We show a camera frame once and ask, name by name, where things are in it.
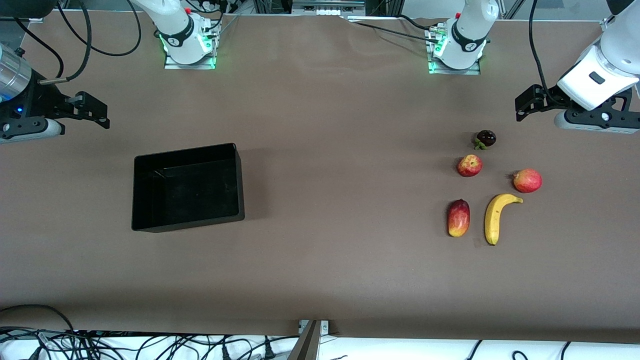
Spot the dark purple mangosteen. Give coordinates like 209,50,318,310
474,129,497,151

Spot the dark grey metal beam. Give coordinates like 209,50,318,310
287,320,321,360

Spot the red yellow mango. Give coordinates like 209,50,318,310
447,198,471,238

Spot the thick black table cable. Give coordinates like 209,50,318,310
345,18,437,44

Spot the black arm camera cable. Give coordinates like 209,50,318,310
528,0,568,108
39,0,94,85

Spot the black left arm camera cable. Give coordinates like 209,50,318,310
528,0,568,108

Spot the black hanging loop cable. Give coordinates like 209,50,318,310
56,0,143,57

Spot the grey metal rail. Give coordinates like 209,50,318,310
292,0,367,10

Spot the red apple on right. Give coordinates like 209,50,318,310
512,168,543,194

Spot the silver metal bracket plate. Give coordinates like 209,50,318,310
298,320,330,335

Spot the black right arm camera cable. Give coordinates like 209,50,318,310
39,0,94,85

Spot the short black table cable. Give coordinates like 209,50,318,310
395,14,442,31

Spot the small red yellow apple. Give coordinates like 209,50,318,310
457,154,484,178

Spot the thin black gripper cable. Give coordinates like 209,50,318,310
14,18,65,80

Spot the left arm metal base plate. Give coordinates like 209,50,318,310
427,26,482,76

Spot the black plastic box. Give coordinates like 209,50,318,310
131,143,246,233

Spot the yellow banana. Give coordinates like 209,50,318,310
484,193,524,246

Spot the black arched floor cable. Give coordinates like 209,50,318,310
0,304,76,334

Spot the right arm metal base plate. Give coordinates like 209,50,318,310
164,20,217,70

